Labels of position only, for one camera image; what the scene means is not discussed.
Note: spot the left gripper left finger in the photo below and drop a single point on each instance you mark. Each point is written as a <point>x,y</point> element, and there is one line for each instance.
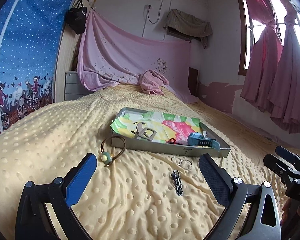
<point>77,179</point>

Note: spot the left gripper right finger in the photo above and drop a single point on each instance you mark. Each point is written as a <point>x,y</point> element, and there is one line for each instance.
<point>217,179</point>

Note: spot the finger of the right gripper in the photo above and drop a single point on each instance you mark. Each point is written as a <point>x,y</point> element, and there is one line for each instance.
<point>277,166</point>
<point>292,158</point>

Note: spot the white hair clip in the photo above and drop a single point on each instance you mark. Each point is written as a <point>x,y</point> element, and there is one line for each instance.
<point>204,134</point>

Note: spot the pink right curtain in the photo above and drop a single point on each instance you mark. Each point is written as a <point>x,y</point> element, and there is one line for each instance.
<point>285,89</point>

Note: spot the pink curtain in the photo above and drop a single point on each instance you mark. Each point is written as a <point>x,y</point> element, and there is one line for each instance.
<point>285,89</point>
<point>264,57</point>

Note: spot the yellow dotted blanket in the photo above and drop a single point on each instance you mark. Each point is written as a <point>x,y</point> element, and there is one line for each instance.
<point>143,195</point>

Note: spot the grey drawer cabinet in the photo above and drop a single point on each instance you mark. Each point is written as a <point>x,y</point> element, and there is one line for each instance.
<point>73,87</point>

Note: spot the pink left curtain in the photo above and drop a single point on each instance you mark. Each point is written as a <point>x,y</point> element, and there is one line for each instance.
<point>264,57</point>

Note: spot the pink crumpled towel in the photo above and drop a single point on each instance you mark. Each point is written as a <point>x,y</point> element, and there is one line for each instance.
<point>152,81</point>

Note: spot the pink hanging sheet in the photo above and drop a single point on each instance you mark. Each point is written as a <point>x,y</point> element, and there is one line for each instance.
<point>109,56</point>

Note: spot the wooden wardrobe panel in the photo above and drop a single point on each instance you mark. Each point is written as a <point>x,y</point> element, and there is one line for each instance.
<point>66,53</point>

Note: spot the blue cartoon wardrobe cover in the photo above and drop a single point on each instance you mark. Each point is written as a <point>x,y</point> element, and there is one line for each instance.
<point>30,33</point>

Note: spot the olive cloth on shelf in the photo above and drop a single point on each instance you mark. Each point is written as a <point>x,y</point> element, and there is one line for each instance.
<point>181,23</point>

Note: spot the black hanging bag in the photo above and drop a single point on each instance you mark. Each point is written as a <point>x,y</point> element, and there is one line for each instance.
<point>76,19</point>

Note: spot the dark board at wall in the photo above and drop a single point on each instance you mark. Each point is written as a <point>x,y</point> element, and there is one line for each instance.
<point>193,81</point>

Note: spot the brown window frame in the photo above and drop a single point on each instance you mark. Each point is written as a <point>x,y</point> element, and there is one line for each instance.
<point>247,37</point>

